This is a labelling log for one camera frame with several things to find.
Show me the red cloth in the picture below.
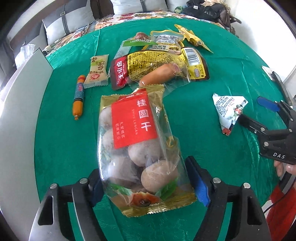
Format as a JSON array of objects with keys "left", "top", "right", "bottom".
[{"left": 262, "top": 184, "right": 295, "bottom": 240}]

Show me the small yellow snack pouch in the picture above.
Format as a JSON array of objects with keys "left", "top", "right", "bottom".
[{"left": 174, "top": 24, "right": 213, "bottom": 53}]

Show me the brown chair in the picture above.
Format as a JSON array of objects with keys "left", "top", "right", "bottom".
[{"left": 218, "top": 9, "right": 242, "bottom": 36}]

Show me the grey pillow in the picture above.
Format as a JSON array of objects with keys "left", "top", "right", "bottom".
[
  {"left": 111, "top": 0, "right": 168, "bottom": 15},
  {"left": 166, "top": 0, "right": 188, "bottom": 11},
  {"left": 10, "top": 22, "right": 48, "bottom": 68},
  {"left": 42, "top": 0, "right": 95, "bottom": 45}
]

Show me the clear plastic bag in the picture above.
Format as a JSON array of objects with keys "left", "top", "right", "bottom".
[{"left": 15, "top": 44, "right": 35, "bottom": 69}]

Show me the white triangular snack packet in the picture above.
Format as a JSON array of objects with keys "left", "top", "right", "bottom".
[{"left": 212, "top": 93, "right": 248, "bottom": 136}]

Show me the floral bed sheet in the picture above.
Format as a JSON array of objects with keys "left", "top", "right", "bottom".
[{"left": 43, "top": 11, "right": 224, "bottom": 55}]

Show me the grey pillow far left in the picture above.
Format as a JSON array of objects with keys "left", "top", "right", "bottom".
[{"left": 10, "top": 22, "right": 48, "bottom": 68}]

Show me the white smartphone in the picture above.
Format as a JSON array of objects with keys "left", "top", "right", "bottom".
[{"left": 261, "top": 66, "right": 276, "bottom": 82}]

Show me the white cardboard box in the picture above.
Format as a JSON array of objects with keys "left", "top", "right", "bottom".
[{"left": 1, "top": 49, "right": 53, "bottom": 240}]

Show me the red yellow snack pouch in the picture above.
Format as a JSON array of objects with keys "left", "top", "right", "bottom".
[{"left": 110, "top": 47, "right": 210, "bottom": 90}]

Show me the clear packaged sausage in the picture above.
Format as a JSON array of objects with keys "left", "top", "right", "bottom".
[{"left": 138, "top": 63, "right": 191, "bottom": 91}]

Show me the person's right hand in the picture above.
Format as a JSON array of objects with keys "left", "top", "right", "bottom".
[{"left": 273, "top": 161, "right": 296, "bottom": 177}]

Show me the black jacket pile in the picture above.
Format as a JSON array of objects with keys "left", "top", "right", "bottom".
[{"left": 182, "top": 1, "right": 226, "bottom": 23}]

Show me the yellow rimmed peanut pouch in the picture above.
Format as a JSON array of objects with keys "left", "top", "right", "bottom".
[{"left": 142, "top": 30, "right": 185, "bottom": 55}]

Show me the orange sausage stick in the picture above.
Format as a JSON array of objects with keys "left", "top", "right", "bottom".
[{"left": 72, "top": 75, "right": 86, "bottom": 120}]

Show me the green satin tablecloth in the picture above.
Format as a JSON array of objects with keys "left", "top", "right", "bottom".
[{"left": 35, "top": 18, "right": 285, "bottom": 204}]

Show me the beige rice cracker packet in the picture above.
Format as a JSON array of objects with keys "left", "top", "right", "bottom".
[{"left": 84, "top": 54, "right": 109, "bottom": 88}]

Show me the long clear noodle packet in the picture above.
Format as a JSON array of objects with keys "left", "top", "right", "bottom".
[{"left": 114, "top": 43, "right": 131, "bottom": 59}]

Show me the beige cloth on pile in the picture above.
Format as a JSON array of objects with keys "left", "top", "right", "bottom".
[{"left": 202, "top": 0, "right": 225, "bottom": 6}]

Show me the grey pillow far right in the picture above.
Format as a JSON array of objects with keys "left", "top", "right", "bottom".
[{"left": 166, "top": 0, "right": 188, "bottom": 11}]

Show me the dried longan bag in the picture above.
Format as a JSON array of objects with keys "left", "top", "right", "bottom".
[{"left": 97, "top": 84, "right": 196, "bottom": 217}]

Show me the grey pillow centre right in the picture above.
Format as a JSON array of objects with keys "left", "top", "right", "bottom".
[{"left": 111, "top": 0, "right": 168, "bottom": 15}]

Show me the grey pillow centre left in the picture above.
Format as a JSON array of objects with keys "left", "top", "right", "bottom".
[{"left": 42, "top": 0, "right": 95, "bottom": 45}]

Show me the green label meat packet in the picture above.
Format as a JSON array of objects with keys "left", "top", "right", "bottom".
[{"left": 122, "top": 32, "right": 158, "bottom": 47}]

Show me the dark brown headboard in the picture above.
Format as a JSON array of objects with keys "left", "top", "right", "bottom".
[{"left": 6, "top": 0, "right": 115, "bottom": 50}]

